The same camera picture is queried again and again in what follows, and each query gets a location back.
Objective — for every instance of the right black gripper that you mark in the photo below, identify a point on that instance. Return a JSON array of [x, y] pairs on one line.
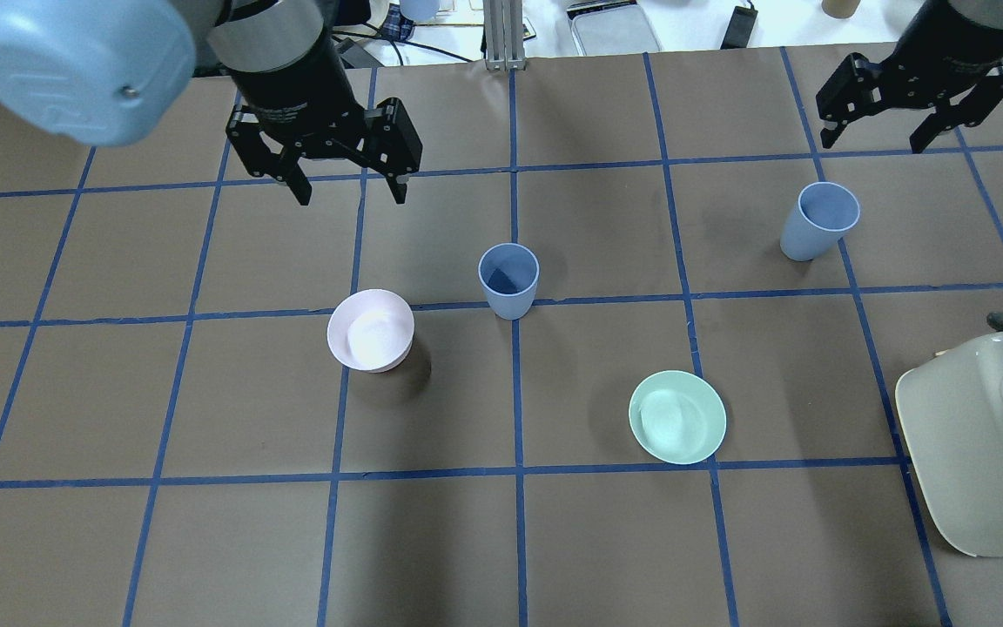
[[943, 54]]

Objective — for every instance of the green bowl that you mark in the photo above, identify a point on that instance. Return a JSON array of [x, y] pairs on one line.
[[677, 417]]

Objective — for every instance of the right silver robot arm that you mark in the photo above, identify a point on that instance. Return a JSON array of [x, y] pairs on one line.
[[948, 62]]

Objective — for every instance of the black power adapter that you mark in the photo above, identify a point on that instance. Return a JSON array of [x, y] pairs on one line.
[[740, 27]]

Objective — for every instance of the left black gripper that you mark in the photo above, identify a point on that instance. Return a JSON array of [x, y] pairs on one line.
[[292, 80]]

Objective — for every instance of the aluminium frame post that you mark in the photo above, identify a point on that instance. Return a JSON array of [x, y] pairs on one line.
[[504, 35]]

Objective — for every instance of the kitchen scale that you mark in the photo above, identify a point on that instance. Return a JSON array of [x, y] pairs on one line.
[[607, 28]]

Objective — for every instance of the pink bowl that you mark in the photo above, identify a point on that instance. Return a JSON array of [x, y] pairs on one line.
[[371, 331]]

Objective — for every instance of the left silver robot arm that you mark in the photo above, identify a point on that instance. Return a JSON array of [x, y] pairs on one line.
[[105, 72]]

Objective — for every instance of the blue cup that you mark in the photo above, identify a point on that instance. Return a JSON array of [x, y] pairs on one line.
[[822, 214], [509, 275]]

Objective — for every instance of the white toaster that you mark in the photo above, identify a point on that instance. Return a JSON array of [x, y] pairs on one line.
[[951, 413]]

